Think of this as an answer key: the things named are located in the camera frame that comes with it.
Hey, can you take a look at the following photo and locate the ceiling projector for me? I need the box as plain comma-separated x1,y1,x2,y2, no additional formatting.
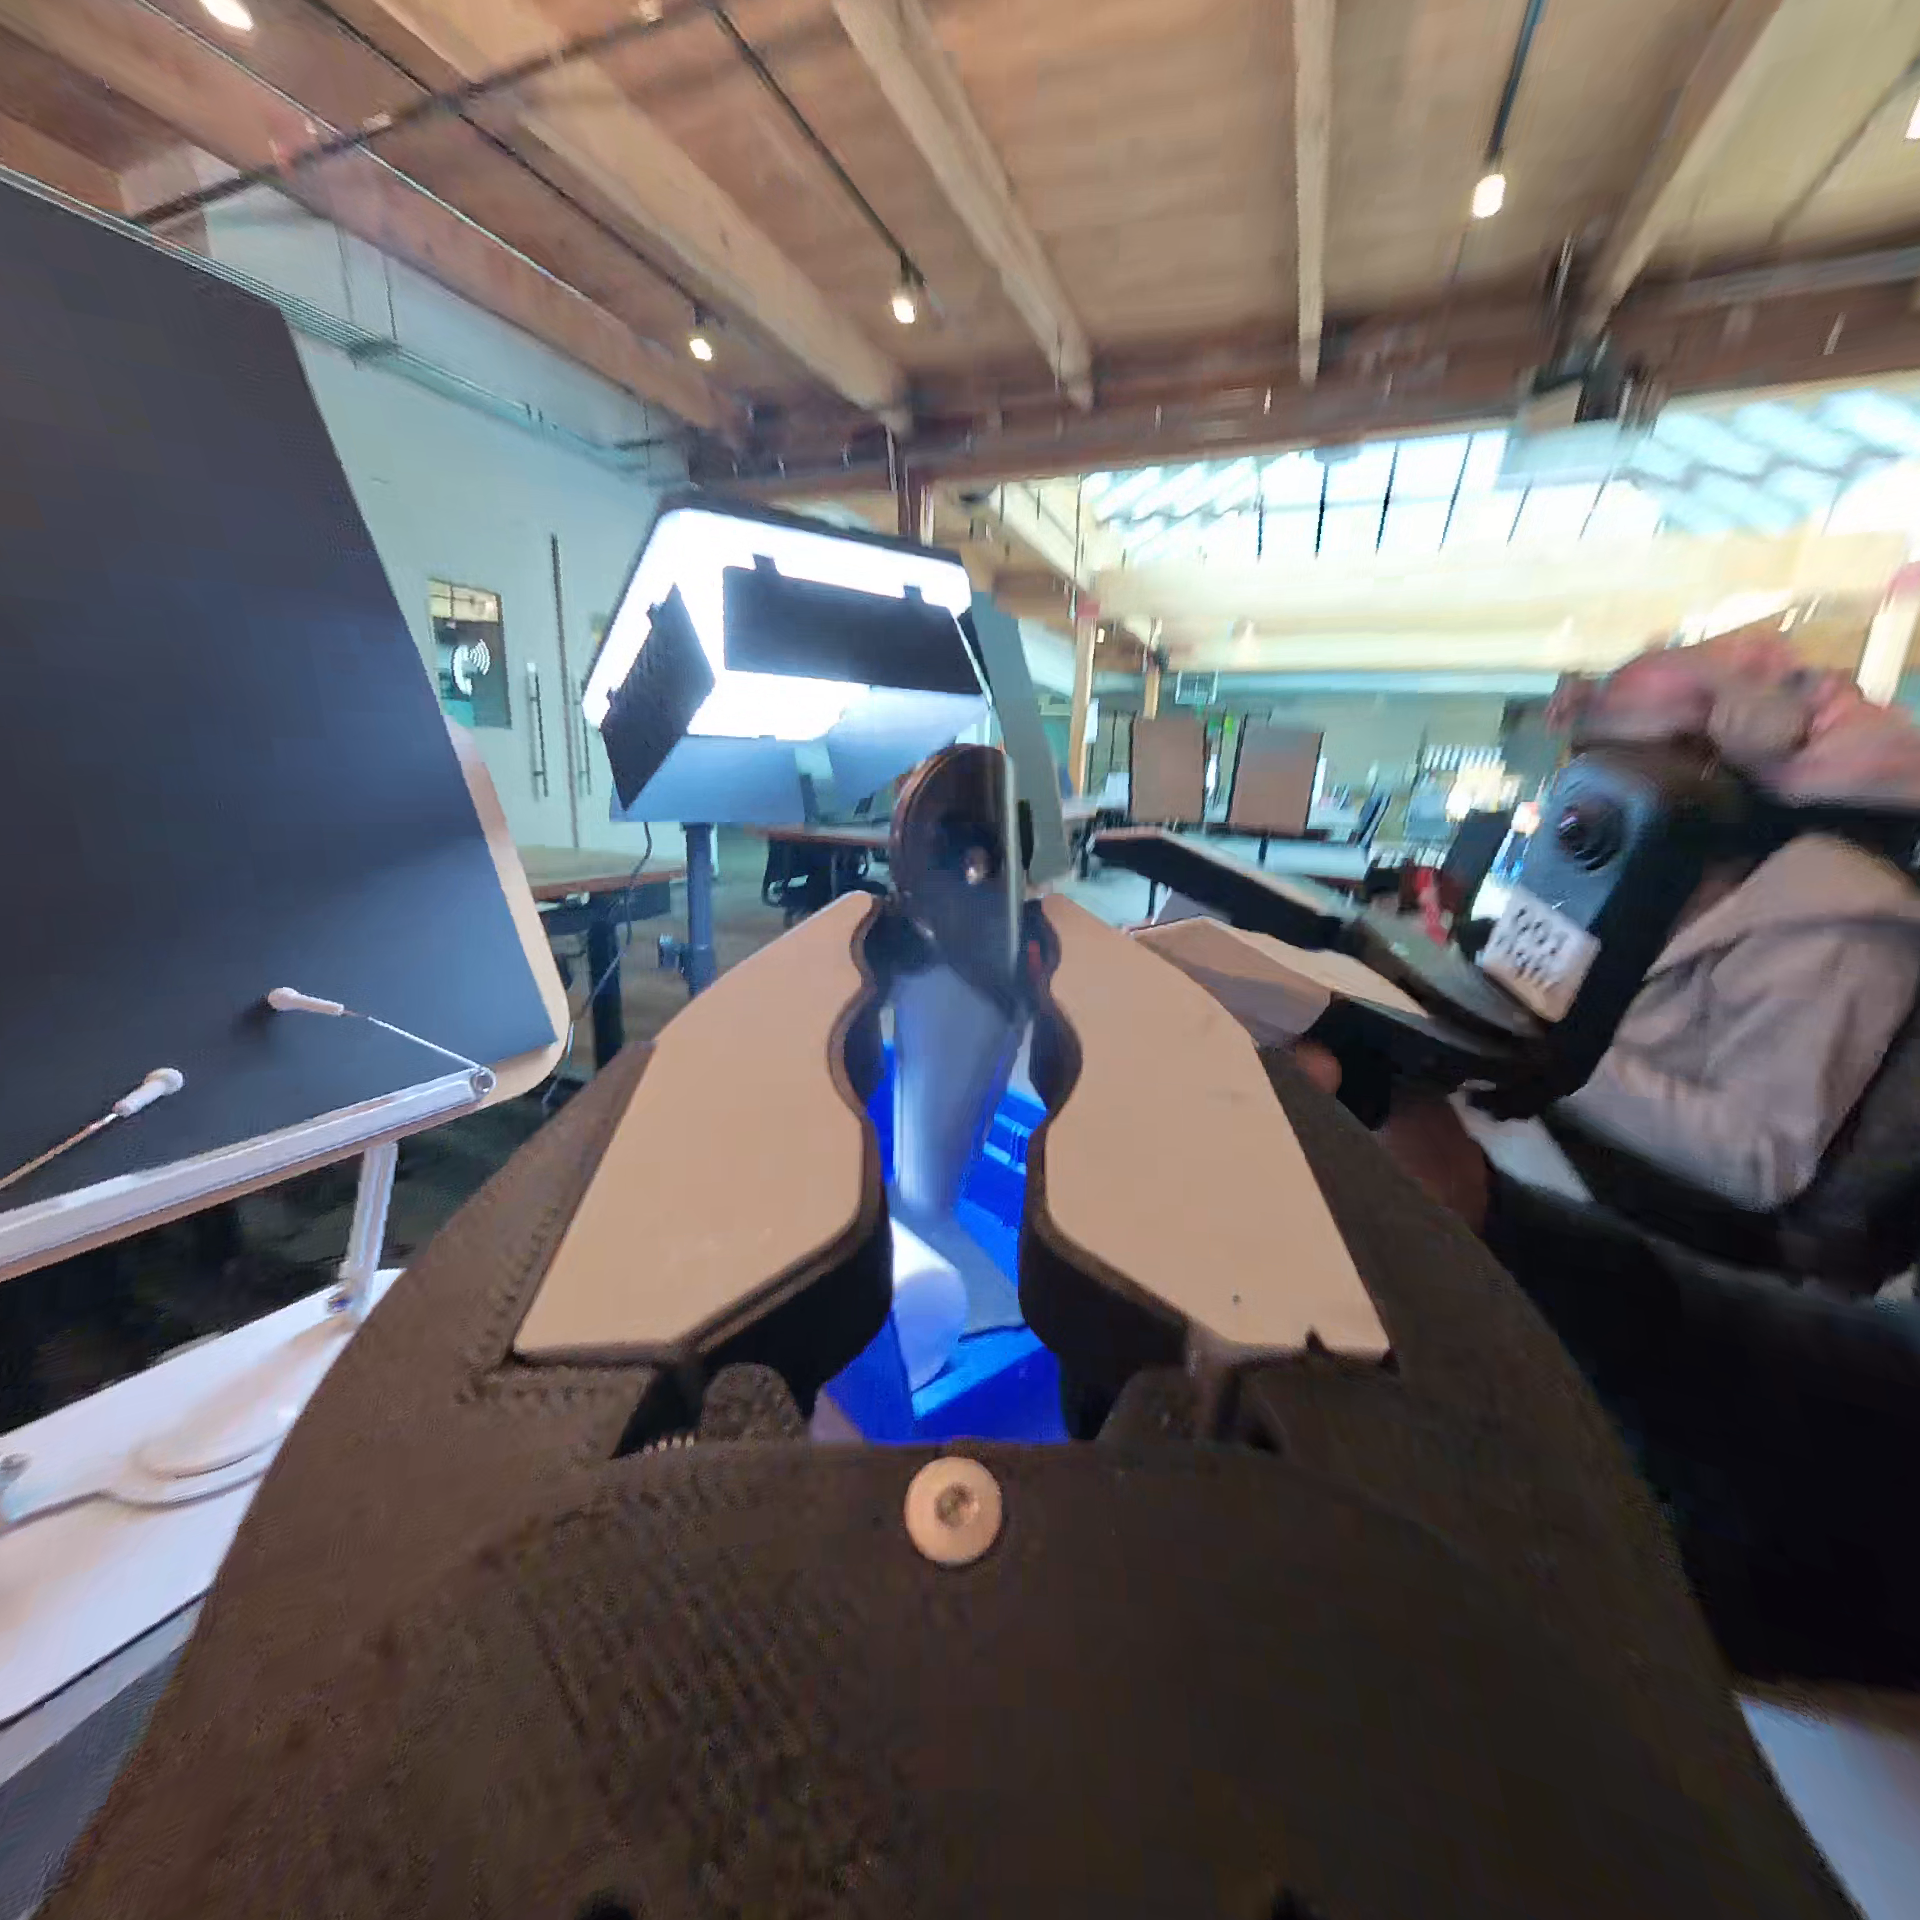
1500,345,1665,481

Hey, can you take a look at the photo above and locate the person's right forearm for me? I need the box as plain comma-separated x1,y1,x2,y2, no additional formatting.
1476,1169,1920,1689

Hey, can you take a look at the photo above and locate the blue plastic bin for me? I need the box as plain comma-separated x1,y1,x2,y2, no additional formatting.
815,1036,1073,1448

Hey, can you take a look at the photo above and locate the wooden top desk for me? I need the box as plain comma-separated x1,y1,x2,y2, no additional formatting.
517,843,693,1052

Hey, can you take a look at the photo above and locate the dark wall poster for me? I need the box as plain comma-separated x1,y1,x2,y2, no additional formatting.
427,576,512,731

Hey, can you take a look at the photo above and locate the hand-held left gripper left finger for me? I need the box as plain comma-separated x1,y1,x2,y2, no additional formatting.
512,892,893,1453

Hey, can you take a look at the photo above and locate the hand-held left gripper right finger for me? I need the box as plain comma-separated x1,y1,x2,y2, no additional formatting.
1019,896,1395,1445

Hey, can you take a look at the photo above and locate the white flip chart board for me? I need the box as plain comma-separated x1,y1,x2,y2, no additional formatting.
1230,726,1326,833
1126,711,1208,827

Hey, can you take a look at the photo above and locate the white bottle black cap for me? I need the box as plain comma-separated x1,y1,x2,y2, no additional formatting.
887,1215,980,1397

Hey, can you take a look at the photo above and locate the studio softbox light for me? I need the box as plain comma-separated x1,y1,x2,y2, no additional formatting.
577,496,1078,993

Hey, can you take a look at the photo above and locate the black remote control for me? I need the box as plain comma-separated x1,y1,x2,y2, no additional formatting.
883,742,1055,1248

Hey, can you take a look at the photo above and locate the black panel on white stand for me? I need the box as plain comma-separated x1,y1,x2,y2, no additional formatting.
0,165,575,1728

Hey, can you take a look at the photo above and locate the person's upper body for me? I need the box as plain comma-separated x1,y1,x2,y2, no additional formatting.
1551,630,1920,1291

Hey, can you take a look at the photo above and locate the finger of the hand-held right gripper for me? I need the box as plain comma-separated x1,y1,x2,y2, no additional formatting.
1093,824,1369,950
1126,915,1343,1052

